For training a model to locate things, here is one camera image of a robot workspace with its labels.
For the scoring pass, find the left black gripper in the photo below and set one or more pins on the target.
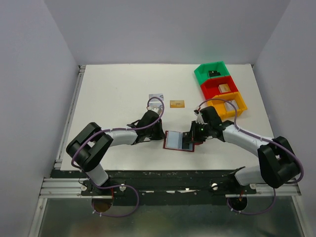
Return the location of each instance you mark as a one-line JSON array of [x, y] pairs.
[[160, 134]]

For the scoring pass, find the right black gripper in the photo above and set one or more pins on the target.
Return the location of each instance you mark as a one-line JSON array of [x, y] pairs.
[[195, 138]]

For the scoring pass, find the red leather card holder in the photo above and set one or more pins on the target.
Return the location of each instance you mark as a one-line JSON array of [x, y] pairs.
[[173, 141]]

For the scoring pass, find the white VIP card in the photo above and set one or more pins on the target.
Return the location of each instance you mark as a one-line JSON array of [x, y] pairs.
[[155, 107], [159, 95]]

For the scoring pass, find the gold credit card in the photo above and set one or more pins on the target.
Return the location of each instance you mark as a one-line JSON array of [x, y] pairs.
[[177, 104]]

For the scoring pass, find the black credit card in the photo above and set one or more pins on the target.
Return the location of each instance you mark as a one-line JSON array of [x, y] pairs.
[[187, 143]]

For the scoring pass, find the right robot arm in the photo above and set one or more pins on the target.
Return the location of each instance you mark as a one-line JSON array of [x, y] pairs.
[[276, 162]]

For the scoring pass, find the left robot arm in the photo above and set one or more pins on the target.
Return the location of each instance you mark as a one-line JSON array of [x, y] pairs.
[[89, 147]]

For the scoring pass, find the yellow plastic bin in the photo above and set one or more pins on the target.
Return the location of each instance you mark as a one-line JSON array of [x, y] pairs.
[[224, 109]]

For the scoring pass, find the white box in yellow bin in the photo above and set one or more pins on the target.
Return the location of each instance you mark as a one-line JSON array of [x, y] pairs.
[[231, 105]]

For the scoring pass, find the red plastic bin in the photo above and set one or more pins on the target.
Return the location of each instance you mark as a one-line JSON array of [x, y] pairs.
[[210, 87]]

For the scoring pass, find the tan box in red bin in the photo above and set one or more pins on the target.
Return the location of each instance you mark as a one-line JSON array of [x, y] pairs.
[[224, 88]]

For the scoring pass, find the green plastic bin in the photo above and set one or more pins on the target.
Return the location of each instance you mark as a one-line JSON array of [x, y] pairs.
[[201, 72]]

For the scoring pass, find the black item in green bin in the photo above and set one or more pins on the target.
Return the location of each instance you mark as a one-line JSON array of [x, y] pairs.
[[212, 74]]

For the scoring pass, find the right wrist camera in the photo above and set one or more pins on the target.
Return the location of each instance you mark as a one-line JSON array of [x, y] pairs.
[[199, 118]]

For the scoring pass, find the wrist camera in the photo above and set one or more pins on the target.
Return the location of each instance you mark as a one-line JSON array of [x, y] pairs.
[[199, 118], [155, 112]]

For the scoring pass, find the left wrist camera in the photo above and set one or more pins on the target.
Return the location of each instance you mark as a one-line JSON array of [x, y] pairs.
[[155, 112]]

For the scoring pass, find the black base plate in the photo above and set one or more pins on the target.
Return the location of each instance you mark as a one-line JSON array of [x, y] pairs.
[[177, 187]]

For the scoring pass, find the aluminium left side rail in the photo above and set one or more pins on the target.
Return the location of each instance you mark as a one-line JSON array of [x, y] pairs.
[[61, 149]]

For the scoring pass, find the aluminium rail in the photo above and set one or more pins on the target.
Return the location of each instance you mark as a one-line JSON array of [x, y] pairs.
[[61, 149], [72, 188]]

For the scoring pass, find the aluminium front rail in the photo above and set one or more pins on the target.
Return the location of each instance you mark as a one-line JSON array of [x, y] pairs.
[[72, 188]]

